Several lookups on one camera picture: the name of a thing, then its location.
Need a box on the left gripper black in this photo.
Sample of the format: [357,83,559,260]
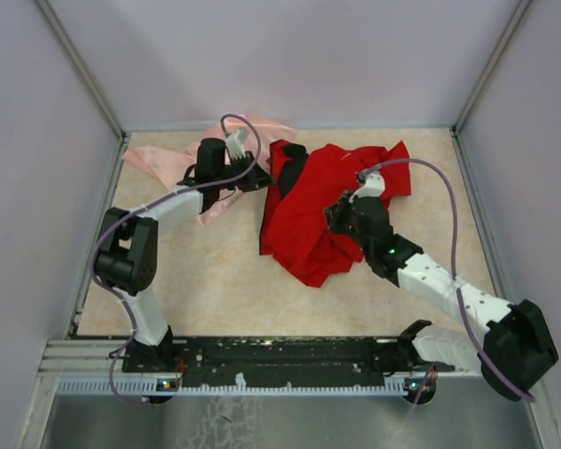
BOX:
[215,151,277,193]

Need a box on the red zip jacket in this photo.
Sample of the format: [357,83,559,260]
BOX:
[259,140,410,288]

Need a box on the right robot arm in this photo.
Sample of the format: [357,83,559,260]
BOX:
[324,192,559,401]

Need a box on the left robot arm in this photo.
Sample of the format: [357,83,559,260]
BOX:
[91,138,274,372]

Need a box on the pink satin cloth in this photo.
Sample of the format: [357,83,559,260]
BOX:
[122,114,297,226]

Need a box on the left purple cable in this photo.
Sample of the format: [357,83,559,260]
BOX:
[89,113,264,408]

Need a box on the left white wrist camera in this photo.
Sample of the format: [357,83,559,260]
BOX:
[224,127,252,162]

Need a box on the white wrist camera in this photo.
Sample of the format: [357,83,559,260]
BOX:
[349,171,386,203]
[224,127,252,162]

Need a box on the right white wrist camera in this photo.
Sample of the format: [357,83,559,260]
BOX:
[349,171,386,203]

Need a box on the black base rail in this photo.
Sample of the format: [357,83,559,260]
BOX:
[121,334,426,388]

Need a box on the aluminium frame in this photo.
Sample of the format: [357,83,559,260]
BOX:
[28,1,561,448]

